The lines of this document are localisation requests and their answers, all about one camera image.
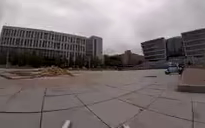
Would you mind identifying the brown building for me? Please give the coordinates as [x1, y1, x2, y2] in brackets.
[119, 49, 146, 67]

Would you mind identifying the grey stone slab plaza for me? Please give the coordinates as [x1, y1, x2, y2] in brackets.
[0, 67, 205, 128]

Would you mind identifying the dry brown plant bed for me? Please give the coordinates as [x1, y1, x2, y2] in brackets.
[0, 65, 75, 80]

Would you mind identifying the white building with tower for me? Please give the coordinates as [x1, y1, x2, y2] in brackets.
[0, 25, 104, 68]

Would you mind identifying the row of dark trees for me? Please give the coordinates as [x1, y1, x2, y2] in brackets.
[0, 41, 123, 70]

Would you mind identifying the pale vehicle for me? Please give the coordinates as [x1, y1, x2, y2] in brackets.
[164, 62, 180, 75]

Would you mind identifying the dark glass building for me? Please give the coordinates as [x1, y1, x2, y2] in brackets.
[165, 35, 185, 64]

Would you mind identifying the person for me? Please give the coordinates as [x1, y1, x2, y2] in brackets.
[177, 63, 185, 76]

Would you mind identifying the raised stone kerb bed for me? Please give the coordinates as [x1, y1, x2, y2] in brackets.
[176, 67, 205, 94]

